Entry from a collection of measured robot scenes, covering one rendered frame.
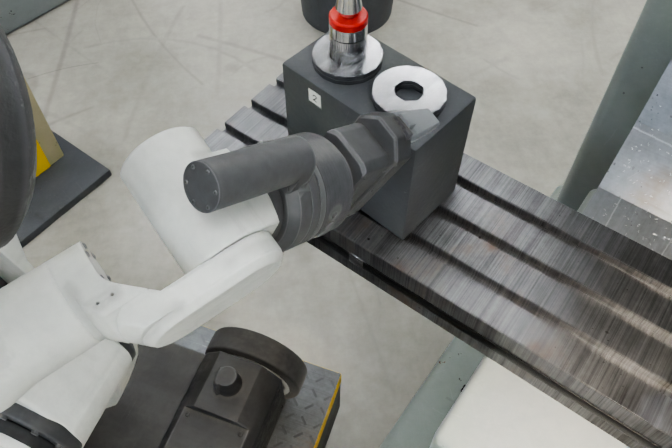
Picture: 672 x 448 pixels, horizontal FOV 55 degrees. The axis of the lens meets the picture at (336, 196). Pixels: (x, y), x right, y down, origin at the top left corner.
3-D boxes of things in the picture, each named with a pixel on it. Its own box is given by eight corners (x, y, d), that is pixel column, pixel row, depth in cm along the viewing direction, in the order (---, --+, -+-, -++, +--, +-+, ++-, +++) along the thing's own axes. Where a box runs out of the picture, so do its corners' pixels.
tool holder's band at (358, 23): (361, 36, 76) (362, 29, 75) (323, 28, 77) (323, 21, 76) (372, 12, 79) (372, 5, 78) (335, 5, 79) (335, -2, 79)
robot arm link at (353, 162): (356, 238, 64) (274, 278, 55) (300, 164, 67) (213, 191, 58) (436, 160, 57) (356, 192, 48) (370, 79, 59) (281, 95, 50)
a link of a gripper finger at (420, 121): (439, 133, 63) (405, 144, 58) (419, 108, 64) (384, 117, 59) (450, 122, 62) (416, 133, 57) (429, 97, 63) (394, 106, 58)
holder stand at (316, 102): (402, 242, 88) (416, 144, 72) (288, 158, 97) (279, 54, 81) (455, 190, 94) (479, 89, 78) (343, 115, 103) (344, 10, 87)
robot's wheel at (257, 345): (212, 378, 135) (195, 336, 119) (222, 356, 138) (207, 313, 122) (301, 410, 131) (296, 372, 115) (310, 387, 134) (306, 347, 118)
